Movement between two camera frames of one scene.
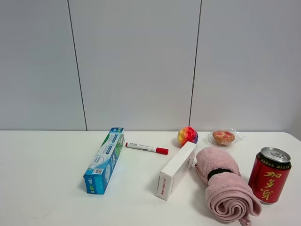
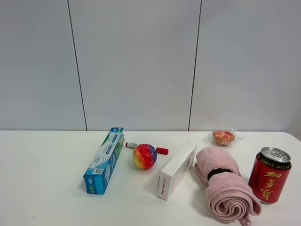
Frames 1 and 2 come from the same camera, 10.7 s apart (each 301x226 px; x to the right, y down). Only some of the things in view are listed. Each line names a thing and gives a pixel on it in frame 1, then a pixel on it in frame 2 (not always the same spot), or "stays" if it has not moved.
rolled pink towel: (229, 197) stays
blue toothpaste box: (97, 174) stays
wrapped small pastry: (224, 137) stays
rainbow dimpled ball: (186, 134) to (145, 156)
